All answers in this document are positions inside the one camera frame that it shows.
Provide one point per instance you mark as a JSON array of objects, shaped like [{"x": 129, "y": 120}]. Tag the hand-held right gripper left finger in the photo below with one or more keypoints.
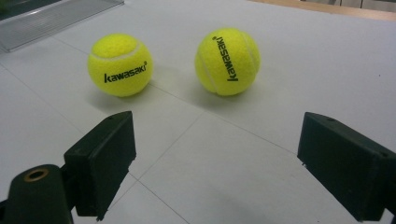
[{"x": 102, "y": 161}]

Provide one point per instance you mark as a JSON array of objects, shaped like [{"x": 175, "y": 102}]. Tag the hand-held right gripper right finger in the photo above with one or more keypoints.
[{"x": 348, "y": 161}]

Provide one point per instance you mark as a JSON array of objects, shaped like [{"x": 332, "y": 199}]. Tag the yellow tennis ball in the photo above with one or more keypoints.
[
  {"x": 120, "y": 65},
  {"x": 227, "y": 62}
]

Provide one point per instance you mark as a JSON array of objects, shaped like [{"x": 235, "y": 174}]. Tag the clear plastic container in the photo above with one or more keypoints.
[{"x": 46, "y": 25}]

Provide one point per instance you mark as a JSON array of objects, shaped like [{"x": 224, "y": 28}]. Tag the wooden table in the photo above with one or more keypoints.
[{"x": 342, "y": 9}]

